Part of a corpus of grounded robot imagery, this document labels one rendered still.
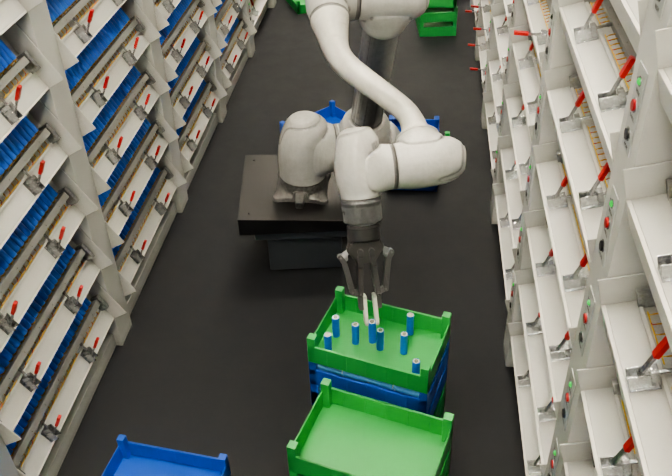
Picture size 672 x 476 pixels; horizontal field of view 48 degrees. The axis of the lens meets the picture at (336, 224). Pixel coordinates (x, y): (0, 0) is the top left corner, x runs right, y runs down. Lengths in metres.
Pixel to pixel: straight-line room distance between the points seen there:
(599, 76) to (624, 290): 0.40
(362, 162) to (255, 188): 0.99
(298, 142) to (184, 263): 0.64
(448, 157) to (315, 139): 0.80
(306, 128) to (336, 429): 1.02
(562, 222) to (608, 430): 0.54
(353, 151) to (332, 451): 0.64
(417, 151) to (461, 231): 1.17
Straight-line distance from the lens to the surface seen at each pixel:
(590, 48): 1.51
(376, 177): 1.64
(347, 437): 1.73
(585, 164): 1.52
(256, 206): 2.49
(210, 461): 2.08
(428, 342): 1.92
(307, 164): 2.43
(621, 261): 1.17
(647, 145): 1.06
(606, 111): 1.30
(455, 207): 2.92
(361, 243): 1.70
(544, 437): 1.77
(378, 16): 2.04
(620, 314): 1.20
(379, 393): 1.87
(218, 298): 2.56
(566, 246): 1.62
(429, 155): 1.66
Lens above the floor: 1.69
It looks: 37 degrees down
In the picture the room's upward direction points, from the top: 2 degrees counter-clockwise
